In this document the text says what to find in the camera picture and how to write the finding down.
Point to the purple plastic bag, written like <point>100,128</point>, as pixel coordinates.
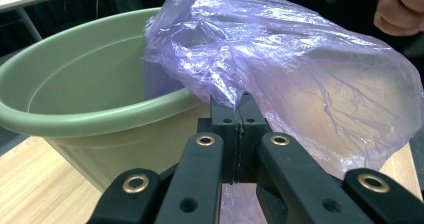
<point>283,57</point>

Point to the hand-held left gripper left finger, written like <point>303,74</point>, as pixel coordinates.
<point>225,130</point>

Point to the green plastic bin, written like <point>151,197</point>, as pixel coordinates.
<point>83,94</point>

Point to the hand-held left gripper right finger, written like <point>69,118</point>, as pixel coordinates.
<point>250,130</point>

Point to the white desk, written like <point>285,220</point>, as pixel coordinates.
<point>26,0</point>

